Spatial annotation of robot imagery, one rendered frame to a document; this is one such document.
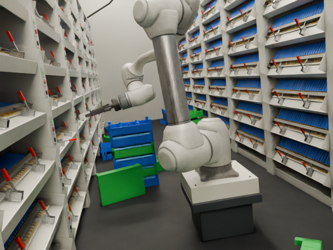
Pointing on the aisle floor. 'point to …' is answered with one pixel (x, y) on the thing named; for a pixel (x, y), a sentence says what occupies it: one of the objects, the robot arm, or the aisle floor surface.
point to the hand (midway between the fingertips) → (85, 115)
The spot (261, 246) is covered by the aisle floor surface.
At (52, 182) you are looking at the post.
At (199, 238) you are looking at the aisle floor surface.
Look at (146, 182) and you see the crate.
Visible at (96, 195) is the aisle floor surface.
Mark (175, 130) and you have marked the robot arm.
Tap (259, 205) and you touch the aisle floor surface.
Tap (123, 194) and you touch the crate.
